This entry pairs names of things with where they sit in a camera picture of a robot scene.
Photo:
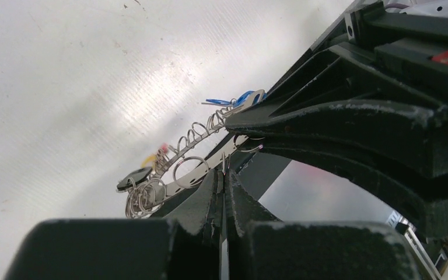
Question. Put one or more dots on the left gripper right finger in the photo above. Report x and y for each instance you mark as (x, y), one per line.
(261, 246)

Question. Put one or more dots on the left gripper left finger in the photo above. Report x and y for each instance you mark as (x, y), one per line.
(184, 244)

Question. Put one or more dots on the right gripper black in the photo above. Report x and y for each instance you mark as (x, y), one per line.
(375, 92)

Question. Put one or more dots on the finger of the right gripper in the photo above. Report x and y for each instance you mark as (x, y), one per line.
(420, 195)

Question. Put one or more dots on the black head key on disc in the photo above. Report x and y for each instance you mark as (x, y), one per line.
(133, 178)

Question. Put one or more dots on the yellow tag key on disc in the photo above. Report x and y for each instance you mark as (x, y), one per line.
(149, 161)

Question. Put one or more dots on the red tag key on disc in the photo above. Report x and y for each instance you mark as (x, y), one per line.
(164, 148)

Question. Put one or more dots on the blue tag key on disc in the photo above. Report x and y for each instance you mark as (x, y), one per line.
(232, 102)

